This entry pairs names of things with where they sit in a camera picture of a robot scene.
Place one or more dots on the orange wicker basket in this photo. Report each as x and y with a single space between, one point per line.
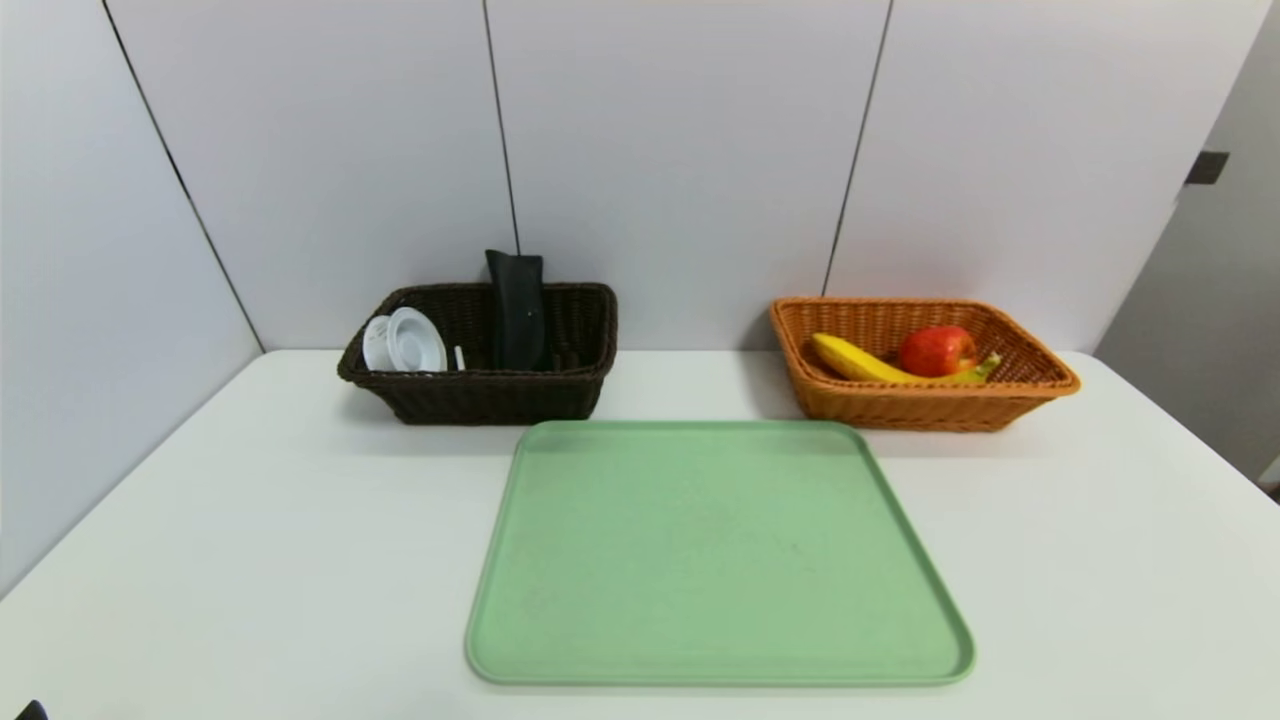
900 410

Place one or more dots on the dark grey wall plate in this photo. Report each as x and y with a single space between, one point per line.
1206 168

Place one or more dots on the white tape roll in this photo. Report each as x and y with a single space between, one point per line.
415 345

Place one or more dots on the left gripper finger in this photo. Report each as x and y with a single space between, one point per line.
33 712

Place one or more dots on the dark brown wicker basket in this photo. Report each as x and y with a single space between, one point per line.
480 400

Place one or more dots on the black glasses case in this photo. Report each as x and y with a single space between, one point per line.
515 310

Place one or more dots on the yellow banana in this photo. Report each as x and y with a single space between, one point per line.
850 360

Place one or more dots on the light green plastic tray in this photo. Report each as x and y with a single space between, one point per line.
720 560

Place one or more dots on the red apple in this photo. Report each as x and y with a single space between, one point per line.
936 352

